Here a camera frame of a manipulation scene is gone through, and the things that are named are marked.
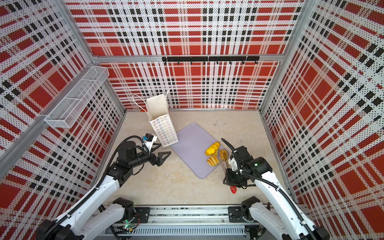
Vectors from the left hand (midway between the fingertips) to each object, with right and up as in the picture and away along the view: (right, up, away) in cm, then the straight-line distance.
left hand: (164, 150), depth 77 cm
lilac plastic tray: (+14, +1, +30) cm, 33 cm away
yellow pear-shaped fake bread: (+27, -2, +19) cm, 33 cm away
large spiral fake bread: (+27, -8, +12) cm, 31 cm away
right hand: (+32, -15, -7) cm, 35 cm away
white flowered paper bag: (-10, +24, +21) cm, 33 cm away
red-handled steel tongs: (+32, -8, -1) cm, 33 cm away
